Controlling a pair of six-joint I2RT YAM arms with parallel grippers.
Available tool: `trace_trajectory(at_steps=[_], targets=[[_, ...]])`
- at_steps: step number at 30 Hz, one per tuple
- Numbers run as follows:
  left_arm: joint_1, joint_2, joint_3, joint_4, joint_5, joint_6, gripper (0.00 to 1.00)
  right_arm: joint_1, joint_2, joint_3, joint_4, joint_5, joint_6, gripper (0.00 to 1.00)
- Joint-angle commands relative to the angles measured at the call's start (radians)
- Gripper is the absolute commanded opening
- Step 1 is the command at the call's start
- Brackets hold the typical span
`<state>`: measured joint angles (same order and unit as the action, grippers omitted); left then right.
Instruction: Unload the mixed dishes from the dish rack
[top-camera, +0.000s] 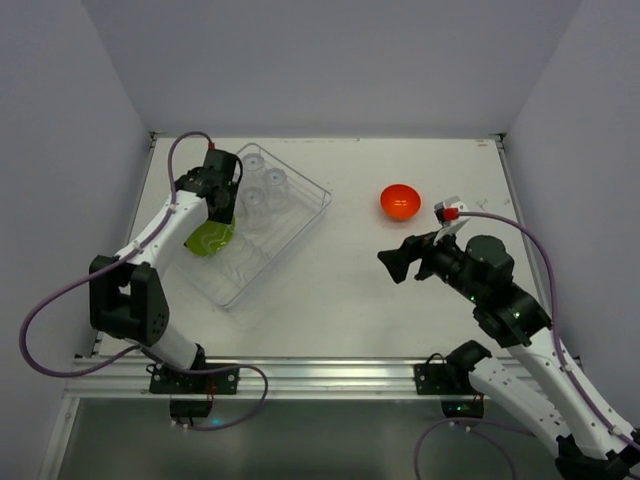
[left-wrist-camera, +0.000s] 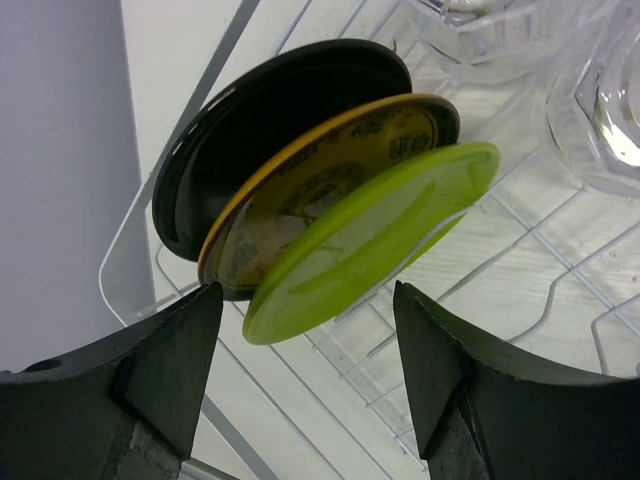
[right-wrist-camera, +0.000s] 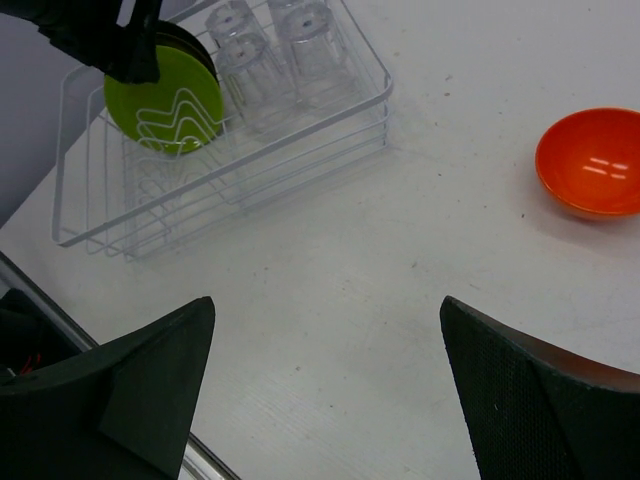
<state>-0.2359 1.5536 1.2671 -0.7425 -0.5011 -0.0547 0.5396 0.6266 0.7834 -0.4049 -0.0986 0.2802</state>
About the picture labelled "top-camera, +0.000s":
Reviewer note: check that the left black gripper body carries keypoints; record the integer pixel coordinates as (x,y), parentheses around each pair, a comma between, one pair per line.
(223,212)

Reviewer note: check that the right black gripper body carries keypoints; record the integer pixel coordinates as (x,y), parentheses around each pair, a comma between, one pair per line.
(420,257)

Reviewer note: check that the orange plastic bowl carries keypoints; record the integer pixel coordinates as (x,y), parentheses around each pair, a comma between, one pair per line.
(400,202)

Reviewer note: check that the lime green plate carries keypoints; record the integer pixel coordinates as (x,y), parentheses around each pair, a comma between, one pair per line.
(209,238)

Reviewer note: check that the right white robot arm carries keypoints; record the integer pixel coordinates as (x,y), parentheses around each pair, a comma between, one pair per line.
(583,445)

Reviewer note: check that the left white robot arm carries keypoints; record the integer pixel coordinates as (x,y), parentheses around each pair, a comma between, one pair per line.
(126,297)

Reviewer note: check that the clear plastic dish rack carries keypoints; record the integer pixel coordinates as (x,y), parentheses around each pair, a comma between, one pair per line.
(223,277)

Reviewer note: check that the clear glass cup back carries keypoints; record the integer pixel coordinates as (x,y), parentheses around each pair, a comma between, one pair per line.
(253,170)

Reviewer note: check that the clear glass cup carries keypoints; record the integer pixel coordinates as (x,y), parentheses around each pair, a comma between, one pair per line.
(255,208)
(253,170)
(277,188)

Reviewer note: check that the clear glass cup front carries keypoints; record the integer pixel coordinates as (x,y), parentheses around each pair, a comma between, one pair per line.
(255,208)

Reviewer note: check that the clear glass cup right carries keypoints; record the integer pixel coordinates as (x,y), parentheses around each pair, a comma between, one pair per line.
(277,188)

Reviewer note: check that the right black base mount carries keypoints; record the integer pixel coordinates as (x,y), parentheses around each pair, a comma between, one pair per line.
(437,377)

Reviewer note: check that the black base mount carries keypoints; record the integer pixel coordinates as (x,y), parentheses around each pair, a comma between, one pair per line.
(437,377)
(191,396)

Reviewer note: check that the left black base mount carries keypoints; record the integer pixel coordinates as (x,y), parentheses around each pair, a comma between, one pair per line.
(191,396)

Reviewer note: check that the aluminium mounting rail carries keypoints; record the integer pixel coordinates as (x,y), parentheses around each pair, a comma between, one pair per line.
(288,378)

